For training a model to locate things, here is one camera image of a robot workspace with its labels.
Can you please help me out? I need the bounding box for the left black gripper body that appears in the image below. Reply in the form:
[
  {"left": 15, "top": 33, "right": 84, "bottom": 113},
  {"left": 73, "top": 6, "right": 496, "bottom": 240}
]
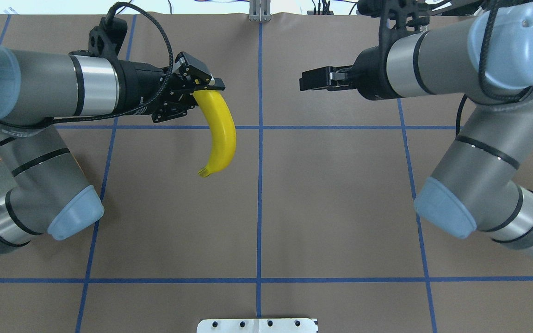
[{"left": 117, "top": 60, "right": 171, "bottom": 114}]

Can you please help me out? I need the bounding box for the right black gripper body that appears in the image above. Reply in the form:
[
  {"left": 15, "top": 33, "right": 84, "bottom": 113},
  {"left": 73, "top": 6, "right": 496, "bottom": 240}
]
[{"left": 351, "top": 46, "right": 402, "bottom": 101}]

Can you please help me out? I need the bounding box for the yellow banana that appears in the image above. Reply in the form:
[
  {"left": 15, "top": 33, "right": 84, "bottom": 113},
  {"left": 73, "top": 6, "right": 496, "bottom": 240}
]
[{"left": 192, "top": 89, "right": 237, "bottom": 178}]

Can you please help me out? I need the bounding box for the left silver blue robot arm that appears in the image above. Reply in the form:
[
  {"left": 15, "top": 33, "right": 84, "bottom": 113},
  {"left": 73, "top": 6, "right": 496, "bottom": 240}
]
[{"left": 0, "top": 46, "right": 236, "bottom": 256}]

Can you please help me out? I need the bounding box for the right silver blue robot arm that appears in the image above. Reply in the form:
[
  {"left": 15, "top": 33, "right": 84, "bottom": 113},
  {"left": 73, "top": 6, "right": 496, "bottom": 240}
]
[{"left": 299, "top": 0, "right": 533, "bottom": 259}]

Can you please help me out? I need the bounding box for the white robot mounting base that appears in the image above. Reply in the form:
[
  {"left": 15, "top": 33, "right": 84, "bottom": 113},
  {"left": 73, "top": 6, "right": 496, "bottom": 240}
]
[{"left": 196, "top": 318, "right": 319, "bottom": 333}]

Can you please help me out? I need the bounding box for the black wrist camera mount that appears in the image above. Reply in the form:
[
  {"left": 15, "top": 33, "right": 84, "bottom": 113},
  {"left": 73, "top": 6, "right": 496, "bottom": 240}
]
[{"left": 87, "top": 17, "right": 128, "bottom": 61}]

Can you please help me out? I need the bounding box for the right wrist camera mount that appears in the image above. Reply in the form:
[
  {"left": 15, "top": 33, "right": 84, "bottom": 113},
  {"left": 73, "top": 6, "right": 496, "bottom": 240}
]
[{"left": 357, "top": 0, "right": 433, "bottom": 47}]

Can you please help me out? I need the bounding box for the aluminium frame post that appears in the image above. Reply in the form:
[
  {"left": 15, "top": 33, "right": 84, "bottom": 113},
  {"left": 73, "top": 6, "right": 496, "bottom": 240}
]
[{"left": 248, "top": 0, "right": 272, "bottom": 23}]

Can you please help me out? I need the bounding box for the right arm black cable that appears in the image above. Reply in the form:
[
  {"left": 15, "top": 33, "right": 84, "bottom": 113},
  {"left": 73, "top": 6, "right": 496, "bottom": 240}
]
[{"left": 455, "top": 0, "right": 533, "bottom": 137}]

